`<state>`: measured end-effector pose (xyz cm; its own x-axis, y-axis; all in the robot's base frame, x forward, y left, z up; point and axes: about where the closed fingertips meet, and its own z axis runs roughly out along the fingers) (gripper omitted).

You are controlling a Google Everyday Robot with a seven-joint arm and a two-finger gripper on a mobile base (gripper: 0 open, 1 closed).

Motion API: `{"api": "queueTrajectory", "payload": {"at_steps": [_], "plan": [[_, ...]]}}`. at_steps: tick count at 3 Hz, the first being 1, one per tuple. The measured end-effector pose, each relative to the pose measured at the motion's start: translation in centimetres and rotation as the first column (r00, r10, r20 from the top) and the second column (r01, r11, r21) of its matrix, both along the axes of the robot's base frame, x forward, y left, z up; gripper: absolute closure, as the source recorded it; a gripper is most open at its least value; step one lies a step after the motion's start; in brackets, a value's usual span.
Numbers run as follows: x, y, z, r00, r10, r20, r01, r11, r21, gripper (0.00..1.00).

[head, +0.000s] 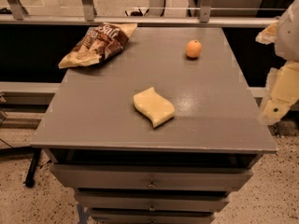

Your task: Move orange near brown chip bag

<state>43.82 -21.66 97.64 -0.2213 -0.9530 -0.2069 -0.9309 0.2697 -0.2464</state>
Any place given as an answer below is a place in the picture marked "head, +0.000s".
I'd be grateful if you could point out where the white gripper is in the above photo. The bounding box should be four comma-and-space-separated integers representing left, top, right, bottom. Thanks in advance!
255, 21, 299, 125

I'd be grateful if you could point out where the orange fruit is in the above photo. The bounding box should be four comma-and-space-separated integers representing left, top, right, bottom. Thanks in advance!
185, 40, 202, 59

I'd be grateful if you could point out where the top grey drawer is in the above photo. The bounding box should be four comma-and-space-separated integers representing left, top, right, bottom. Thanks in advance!
50, 164, 253, 191

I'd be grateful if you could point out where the black stand leg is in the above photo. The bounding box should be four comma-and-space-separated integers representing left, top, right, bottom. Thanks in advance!
24, 148, 41, 188

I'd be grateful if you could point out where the grey drawer cabinet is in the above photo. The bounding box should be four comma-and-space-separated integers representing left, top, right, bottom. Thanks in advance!
33, 27, 277, 224

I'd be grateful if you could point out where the bottom grey drawer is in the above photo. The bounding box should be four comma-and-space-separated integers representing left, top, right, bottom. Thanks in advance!
91, 209, 215, 224

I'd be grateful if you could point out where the grey drawer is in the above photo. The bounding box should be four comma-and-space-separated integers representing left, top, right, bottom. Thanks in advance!
75, 190, 228, 213
50, 164, 253, 191
91, 209, 215, 224

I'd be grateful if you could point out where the middle grey drawer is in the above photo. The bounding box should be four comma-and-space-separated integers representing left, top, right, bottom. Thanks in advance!
75, 190, 228, 213

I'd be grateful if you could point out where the metal railing frame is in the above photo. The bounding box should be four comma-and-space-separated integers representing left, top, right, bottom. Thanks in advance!
0, 0, 299, 29

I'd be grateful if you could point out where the yellow wavy sponge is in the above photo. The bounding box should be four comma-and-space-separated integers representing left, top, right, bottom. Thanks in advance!
133, 87, 175, 128

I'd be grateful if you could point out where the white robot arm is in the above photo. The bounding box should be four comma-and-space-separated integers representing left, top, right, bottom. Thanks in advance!
255, 0, 299, 125

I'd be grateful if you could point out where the brown salt chip bag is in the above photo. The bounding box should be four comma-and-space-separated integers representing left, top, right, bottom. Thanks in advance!
58, 23, 137, 69

